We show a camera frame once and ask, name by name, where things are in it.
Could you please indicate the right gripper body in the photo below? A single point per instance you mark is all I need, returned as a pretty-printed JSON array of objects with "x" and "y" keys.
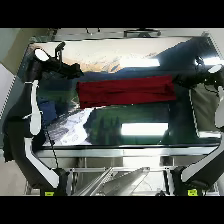
[{"x": 181, "y": 81}]

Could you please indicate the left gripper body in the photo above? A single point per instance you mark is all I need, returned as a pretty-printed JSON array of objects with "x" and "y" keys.
[{"x": 74, "y": 71}]

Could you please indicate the red T-shirt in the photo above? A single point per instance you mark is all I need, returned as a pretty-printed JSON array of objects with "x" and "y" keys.
[{"x": 126, "y": 91}]

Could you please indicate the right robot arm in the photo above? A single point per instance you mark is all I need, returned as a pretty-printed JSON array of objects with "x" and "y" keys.
[{"x": 208, "y": 168}]

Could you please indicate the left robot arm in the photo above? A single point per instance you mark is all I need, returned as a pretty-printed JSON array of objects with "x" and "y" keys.
[{"x": 33, "y": 110}]

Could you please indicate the silver frame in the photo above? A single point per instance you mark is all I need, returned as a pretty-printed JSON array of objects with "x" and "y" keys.
[{"x": 123, "y": 166}]

